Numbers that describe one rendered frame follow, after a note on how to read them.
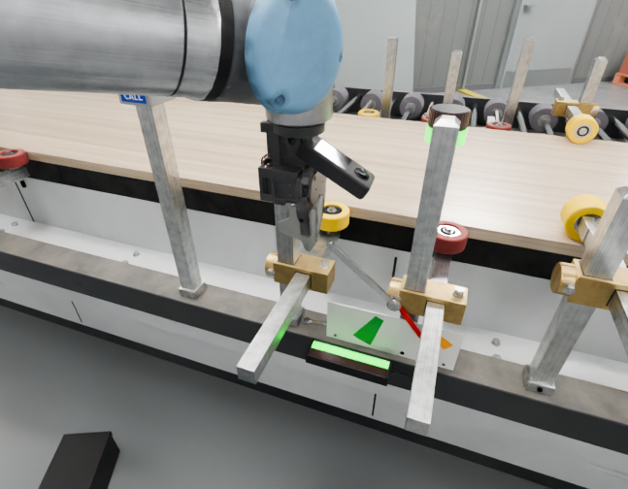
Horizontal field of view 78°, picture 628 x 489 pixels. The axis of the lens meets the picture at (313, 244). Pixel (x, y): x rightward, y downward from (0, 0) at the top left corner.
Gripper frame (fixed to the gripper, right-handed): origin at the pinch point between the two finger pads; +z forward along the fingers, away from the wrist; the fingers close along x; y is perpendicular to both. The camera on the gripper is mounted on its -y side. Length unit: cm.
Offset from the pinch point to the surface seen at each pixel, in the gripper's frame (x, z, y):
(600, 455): -8, 43, -58
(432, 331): 1.5, 11.1, -21.0
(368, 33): -459, 17, 97
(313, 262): -8.4, 10.4, 3.1
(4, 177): -18, 12, 103
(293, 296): 1.1, 11.4, 3.4
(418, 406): 15.7, 11.2, -20.6
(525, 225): -31.7, 7.1, -36.2
